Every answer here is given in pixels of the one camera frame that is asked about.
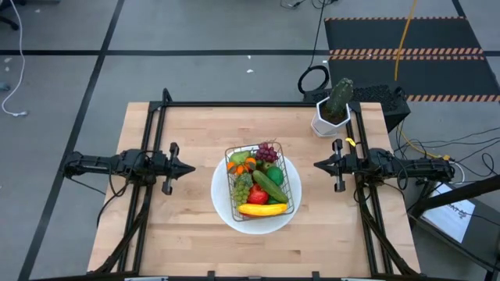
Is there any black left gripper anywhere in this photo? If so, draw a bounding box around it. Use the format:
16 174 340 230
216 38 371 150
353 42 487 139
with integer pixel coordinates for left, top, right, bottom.
153 141 197 196

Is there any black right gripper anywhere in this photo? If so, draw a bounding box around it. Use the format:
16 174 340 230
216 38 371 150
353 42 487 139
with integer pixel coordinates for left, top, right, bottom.
313 138 366 194

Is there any green lime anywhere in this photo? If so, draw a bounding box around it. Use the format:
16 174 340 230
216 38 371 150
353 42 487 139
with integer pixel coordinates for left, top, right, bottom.
266 165 285 187

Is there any tangerine sprig with leaves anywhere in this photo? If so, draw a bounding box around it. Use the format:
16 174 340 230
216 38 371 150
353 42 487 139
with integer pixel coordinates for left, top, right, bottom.
227 156 258 176

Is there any large green pear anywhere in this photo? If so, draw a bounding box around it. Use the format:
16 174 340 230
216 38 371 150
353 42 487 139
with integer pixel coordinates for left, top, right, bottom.
228 150 252 166

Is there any green grape bunch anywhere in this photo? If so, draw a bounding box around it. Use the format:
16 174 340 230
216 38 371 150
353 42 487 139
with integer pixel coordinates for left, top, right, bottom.
232 172 255 208

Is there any green cucumber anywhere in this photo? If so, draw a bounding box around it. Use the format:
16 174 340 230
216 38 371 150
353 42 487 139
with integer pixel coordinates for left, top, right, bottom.
251 169 290 205

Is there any small green pear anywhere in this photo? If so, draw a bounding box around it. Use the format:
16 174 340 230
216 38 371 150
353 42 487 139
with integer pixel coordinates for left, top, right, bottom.
255 158 274 173

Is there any purple grape bunch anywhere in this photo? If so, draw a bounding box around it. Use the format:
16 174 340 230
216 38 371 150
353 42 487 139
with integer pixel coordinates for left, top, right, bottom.
254 141 280 164

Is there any bright red apple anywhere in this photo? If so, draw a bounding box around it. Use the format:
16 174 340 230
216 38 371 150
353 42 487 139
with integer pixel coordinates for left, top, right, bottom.
246 183 270 206

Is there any yellow banana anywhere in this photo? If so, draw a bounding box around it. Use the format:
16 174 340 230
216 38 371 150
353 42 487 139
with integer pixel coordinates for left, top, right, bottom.
236 202 289 218

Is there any white plant pot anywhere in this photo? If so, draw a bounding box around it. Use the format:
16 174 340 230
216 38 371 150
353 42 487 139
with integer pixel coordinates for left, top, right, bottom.
310 96 352 138

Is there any white round woven placemat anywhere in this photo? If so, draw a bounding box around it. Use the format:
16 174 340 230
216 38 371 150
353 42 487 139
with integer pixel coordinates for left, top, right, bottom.
209 154 303 236

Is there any white paper sheet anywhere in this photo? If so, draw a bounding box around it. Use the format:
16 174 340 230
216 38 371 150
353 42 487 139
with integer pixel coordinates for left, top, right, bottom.
420 181 477 244

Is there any black hazard striped floor mat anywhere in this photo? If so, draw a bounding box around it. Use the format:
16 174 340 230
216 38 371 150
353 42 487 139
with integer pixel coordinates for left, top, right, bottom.
323 16 500 103

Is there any grey side cart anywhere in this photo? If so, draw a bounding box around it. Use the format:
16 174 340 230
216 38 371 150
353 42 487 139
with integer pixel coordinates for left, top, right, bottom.
408 175 500 272

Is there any black office chair base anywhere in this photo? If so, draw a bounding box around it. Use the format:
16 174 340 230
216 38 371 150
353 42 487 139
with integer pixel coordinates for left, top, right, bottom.
0 0 20 31

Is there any gold wire basket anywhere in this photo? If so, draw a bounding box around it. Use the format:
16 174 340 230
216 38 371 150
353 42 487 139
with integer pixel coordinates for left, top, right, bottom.
223 140 295 223

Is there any black coiled floor cable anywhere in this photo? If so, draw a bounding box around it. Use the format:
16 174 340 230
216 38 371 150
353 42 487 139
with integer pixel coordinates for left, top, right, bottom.
297 0 331 94

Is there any black metal table frame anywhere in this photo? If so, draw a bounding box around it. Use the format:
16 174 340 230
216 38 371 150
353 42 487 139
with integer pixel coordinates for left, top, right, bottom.
87 87 421 281

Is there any yellow cable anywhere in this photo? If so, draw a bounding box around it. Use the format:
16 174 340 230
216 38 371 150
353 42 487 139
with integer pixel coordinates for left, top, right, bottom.
393 0 452 162

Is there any white floor cable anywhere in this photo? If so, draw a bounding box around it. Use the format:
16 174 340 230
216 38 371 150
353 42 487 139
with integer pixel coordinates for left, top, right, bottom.
1 0 29 117

